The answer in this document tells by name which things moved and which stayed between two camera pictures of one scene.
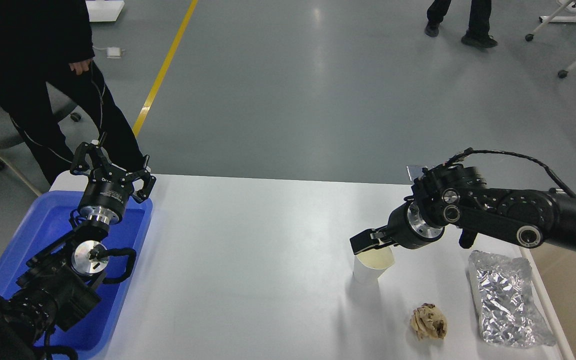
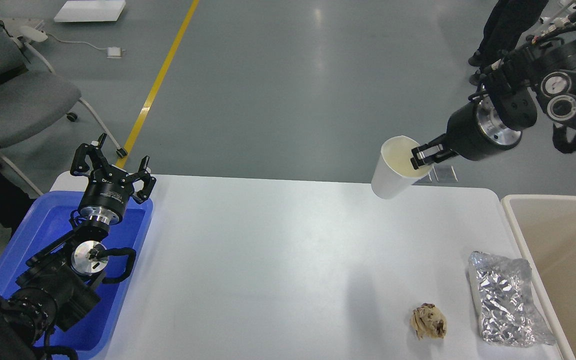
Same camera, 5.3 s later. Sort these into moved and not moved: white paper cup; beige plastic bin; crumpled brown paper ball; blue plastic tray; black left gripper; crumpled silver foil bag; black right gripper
Moved: black right gripper; white paper cup
Not moved: crumpled brown paper ball; black left gripper; crumpled silver foil bag; beige plastic bin; blue plastic tray
